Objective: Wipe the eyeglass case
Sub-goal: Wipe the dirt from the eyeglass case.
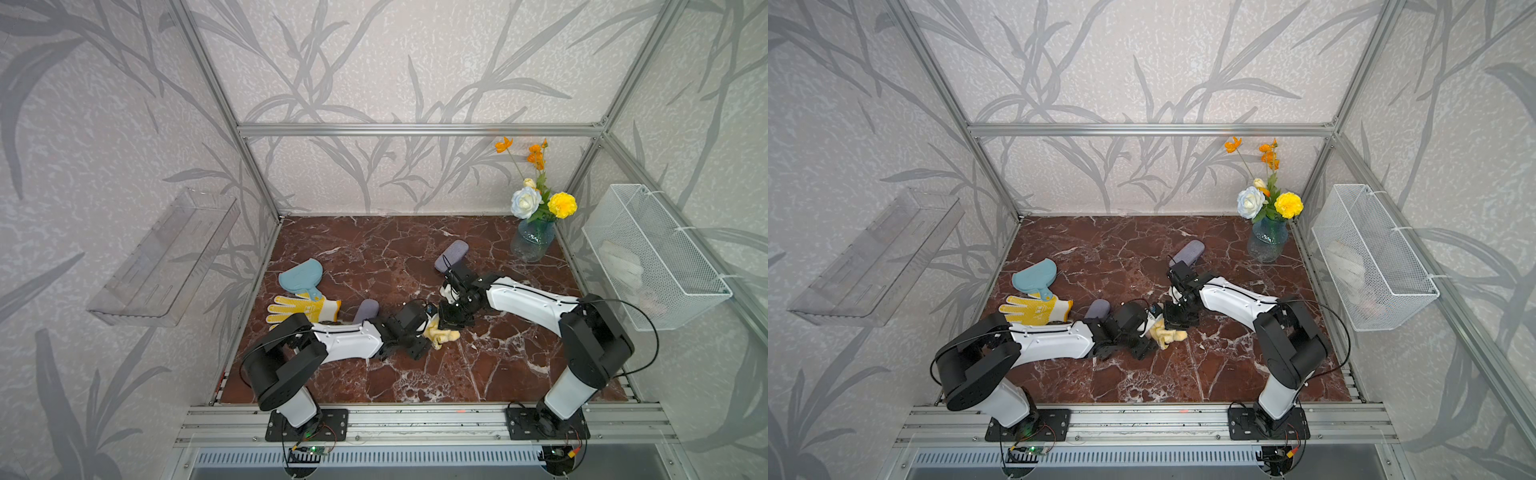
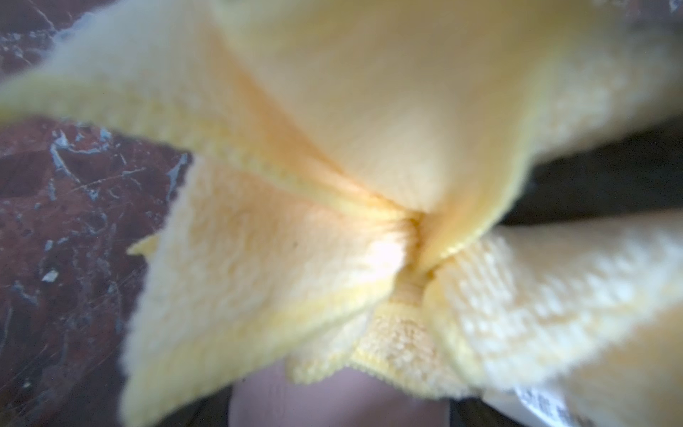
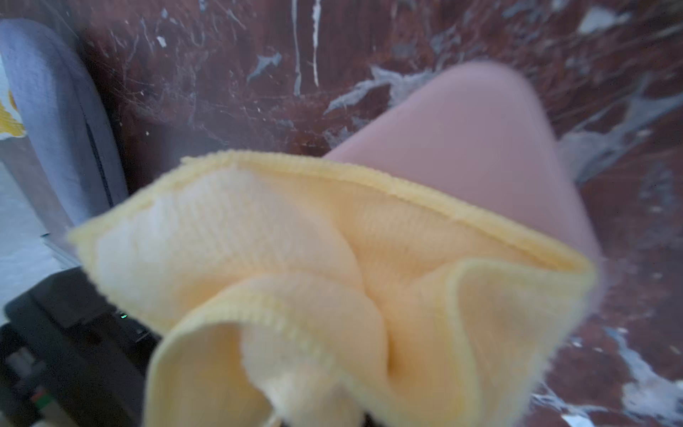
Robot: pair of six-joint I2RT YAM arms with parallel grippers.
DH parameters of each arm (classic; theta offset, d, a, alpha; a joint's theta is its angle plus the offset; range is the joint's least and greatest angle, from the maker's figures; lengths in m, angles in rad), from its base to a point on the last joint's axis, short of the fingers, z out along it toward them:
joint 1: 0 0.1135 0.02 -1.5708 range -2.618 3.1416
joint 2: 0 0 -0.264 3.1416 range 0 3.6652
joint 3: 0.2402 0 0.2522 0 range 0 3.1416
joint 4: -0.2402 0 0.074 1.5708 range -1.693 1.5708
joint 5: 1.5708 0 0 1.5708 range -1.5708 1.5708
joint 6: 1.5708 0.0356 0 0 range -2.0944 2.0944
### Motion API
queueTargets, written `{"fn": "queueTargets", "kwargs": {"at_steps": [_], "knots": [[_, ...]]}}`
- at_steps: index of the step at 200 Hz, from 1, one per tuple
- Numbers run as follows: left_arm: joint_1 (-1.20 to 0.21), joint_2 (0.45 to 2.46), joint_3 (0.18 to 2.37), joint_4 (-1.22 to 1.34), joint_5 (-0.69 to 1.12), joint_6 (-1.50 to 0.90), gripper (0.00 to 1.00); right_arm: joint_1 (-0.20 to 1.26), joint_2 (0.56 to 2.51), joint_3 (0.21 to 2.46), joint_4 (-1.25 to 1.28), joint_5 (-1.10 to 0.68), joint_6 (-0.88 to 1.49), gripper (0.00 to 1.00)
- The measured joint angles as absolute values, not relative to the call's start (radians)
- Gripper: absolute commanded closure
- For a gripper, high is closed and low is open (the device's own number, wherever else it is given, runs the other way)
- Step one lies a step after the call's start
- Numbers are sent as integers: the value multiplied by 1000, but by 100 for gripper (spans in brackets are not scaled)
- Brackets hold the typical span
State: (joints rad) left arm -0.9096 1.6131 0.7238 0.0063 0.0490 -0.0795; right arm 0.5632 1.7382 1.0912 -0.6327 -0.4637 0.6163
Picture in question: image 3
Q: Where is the blue-grey fabric eyeglass case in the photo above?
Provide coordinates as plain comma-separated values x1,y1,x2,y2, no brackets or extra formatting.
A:
1,19,128,226

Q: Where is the yellow microfiber cloth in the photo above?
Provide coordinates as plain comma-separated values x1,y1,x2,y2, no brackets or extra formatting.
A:
69,151,598,426

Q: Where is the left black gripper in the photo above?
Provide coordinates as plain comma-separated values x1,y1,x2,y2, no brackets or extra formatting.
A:
4,268,158,426

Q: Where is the pink eyeglass case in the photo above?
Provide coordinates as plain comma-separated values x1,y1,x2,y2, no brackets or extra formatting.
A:
322,59,607,316

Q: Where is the yellow white work glove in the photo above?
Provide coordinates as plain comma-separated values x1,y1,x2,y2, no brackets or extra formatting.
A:
0,60,27,141

